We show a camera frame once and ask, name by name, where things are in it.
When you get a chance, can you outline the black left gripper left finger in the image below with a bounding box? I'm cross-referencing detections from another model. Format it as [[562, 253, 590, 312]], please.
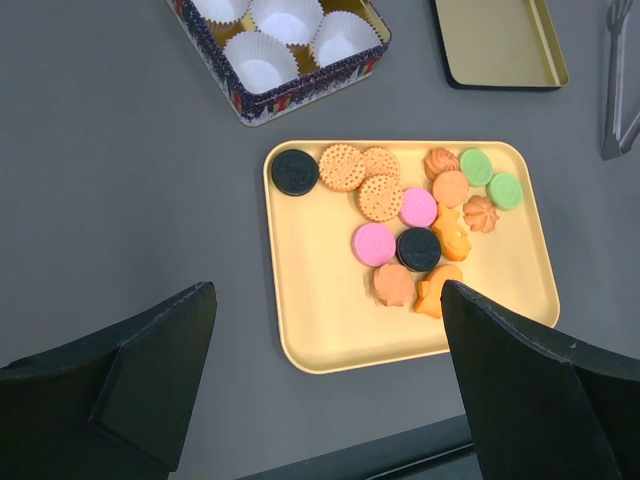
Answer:
[[1, 282, 217, 479]]

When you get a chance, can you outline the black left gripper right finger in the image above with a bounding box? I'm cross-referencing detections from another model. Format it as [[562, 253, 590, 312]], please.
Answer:
[[441, 280, 639, 479]]

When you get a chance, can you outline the orange fish shaped cookie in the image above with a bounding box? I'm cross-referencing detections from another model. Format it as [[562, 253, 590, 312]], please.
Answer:
[[414, 264, 463, 318]]

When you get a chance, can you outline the orange star cookie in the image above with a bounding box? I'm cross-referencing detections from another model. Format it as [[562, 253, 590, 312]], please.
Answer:
[[431, 203, 472, 262]]

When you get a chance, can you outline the orange scalloped round cookie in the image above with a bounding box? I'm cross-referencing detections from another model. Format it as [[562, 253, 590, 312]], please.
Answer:
[[373, 264, 415, 307]]

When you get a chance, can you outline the black sandwich cookie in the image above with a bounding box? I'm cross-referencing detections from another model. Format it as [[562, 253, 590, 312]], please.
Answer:
[[396, 227, 442, 272]]

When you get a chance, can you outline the tan round biscuit front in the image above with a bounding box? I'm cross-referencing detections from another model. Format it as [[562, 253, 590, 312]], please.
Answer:
[[357, 175, 404, 222]]

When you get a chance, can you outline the orange swirl cookie right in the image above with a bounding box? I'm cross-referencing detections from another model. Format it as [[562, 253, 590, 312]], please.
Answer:
[[463, 195, 499, 234]]

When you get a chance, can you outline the orange swirl cookie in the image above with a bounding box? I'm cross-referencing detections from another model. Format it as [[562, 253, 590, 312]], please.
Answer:
[[424, 147, 460, 180], [463, 195, 499, 234]]

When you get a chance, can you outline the green cookie right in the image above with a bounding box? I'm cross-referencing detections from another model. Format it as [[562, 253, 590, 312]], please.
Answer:
[[486, 172, 524, 211]]

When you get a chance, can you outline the green cookie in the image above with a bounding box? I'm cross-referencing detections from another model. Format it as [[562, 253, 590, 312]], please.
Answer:
[[486, 172, 524, 211], [459, 148, 494, 187]]

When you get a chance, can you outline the yellow plastic tray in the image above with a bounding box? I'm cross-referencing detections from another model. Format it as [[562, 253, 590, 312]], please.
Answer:
[[263, 140, 560, 374]]

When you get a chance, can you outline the pink sandwich cookie lower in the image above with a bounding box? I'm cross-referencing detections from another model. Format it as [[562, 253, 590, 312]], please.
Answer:
[[351, 222, 396, 267]]

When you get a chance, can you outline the pink sandwich cookie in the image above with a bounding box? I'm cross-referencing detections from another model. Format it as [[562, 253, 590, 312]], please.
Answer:
[[351, 222, 396, 267], [399, 187, 438, 228]]

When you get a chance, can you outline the pink sandwich cookie upper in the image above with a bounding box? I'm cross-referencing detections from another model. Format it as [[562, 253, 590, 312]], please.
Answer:
[[399, 187, 438, 228]]

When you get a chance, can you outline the orange round flower cookie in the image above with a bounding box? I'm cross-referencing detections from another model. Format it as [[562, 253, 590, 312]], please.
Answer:
[[432, 170, 469, 208]]

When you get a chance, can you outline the green cookie upper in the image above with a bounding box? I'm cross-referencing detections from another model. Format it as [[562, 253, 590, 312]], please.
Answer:
[[459, 148, 494, 187]]

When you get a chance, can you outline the orange swirl cookie upper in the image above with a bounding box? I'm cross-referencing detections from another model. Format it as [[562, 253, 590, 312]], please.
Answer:
[[424, 147, 460, 180]]

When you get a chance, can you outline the black sandwich cookie corner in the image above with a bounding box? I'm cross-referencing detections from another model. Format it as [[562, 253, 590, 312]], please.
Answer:
[[270, 149, 319, 196]]

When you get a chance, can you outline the tan round biscuit behind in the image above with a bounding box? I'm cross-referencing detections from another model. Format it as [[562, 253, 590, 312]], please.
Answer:
[[363, 147, 401, 180]]

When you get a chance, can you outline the tan round patterned biscuit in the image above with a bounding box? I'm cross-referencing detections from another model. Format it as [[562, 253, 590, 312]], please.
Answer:
[[319, 144, 366, 192]]

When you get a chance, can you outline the gold tin lid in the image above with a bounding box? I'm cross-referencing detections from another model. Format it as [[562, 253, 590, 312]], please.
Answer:
[[430, 0, 569, 91]]

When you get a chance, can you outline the white paper cup front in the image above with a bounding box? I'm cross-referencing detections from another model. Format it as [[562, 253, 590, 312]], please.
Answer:
[[223, 31, 299, 94]]

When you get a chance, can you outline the white paper cup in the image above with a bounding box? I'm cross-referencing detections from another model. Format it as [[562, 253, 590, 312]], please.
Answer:
[[312, 11, 381, 68], [223, 31, 299, 94], [193, 0, 251, 33], [250, 0, 324, 46]]

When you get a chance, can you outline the decorated cookie tin box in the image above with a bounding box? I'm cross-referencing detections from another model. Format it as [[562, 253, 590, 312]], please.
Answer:
[[168, 1, 392, 127]]

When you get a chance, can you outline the white paper cup back left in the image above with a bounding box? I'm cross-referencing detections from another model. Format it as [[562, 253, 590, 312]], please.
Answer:
[[193, 0, 251, 33]]

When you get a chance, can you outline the white paper cup centre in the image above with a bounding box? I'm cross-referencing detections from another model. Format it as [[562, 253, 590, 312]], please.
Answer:
[[250, 0, 324, 46]]

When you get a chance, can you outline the white paper cup right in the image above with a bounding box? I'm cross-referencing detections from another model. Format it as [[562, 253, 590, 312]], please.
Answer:
[[312, 11, 381, 68]]

